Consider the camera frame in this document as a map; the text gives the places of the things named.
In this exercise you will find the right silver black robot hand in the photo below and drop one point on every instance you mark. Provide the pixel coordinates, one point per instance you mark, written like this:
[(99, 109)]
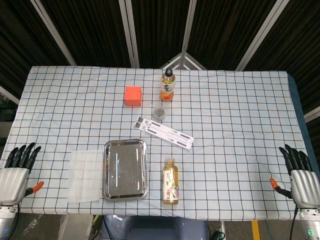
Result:
[(303, 185)]

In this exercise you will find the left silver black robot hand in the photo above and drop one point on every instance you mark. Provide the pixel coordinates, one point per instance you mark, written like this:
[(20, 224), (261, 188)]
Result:
[(13, 178)]

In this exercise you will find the white cloth piece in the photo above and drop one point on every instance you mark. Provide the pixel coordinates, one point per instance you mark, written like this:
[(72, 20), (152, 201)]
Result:
[(85, 175)]

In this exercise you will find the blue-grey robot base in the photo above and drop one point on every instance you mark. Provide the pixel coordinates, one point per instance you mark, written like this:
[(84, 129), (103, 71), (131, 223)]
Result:
[(155, 228)]

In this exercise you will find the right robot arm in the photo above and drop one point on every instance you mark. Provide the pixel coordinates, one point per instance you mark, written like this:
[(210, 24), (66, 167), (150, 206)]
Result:
[(309, 222)]

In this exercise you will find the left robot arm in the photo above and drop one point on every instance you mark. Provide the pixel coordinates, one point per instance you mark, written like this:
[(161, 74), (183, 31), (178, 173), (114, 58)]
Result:
[(6, 220)]

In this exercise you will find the silver metal tray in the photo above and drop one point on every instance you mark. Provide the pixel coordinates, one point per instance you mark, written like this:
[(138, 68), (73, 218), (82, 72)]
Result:
[(125, 170)]

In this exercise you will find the checkered tablecloth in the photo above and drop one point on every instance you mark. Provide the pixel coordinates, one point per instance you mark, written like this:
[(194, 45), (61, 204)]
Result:
[(225, 150)]

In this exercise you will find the yellow tea bottle with illustrated label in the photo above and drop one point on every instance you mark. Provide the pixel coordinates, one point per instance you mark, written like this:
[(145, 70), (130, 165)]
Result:
[(171, 183)]

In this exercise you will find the orange cube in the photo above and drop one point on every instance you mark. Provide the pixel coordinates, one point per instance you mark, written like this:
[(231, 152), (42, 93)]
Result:
[(133, 96)]

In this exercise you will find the white folding stand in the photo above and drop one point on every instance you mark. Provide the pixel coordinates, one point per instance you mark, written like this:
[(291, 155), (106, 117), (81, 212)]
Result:
[(163, 132)]

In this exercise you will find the small round metal tin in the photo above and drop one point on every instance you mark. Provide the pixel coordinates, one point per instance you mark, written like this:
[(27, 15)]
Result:
[(159, 113)]

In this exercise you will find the tea bottle with black cap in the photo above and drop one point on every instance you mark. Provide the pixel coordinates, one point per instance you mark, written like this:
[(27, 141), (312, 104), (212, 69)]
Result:
[(168, 86)]

